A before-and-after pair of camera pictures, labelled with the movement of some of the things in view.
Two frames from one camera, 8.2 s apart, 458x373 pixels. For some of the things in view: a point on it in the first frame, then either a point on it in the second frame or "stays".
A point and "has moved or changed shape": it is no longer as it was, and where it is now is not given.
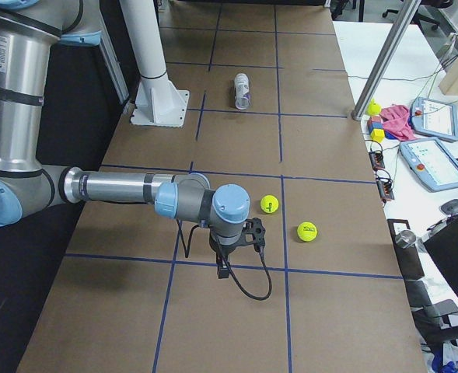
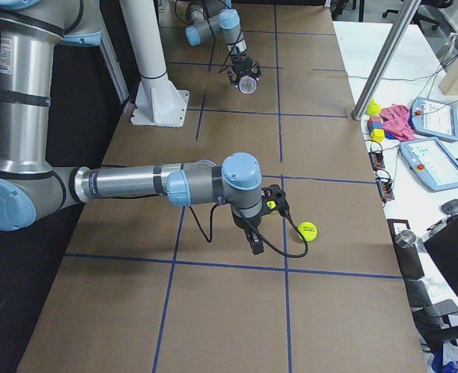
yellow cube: [378, 134] stays
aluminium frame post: [384, 60] stays
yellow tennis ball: [269, 203] stays
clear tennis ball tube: [242, 91] has moved or changed shape
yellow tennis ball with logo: [307, 231] stays
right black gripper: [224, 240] → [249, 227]
